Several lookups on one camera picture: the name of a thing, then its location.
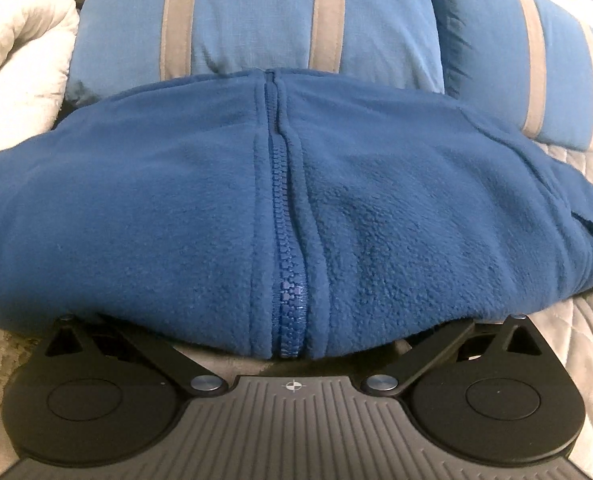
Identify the grey quilted sofa cover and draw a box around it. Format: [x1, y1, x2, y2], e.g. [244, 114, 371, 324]
[0, 140, 593, 480]

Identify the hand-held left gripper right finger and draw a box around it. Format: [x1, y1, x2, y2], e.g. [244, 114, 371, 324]
[363, 313, 548, 398]

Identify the blue fleece zip jacket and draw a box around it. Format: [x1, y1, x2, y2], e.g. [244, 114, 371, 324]
[0, 69, 593, 362]

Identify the blue cushion with grey stripes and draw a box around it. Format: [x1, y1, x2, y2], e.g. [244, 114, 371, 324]
[421, 0, 593, 162]
[65, 0, 446, 109]

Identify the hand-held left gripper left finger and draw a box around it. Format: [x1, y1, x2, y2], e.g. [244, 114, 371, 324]
[40, 314, 227, 401]

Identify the white puffy duvet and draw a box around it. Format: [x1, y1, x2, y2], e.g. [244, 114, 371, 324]
[0, 0, 81, 167]

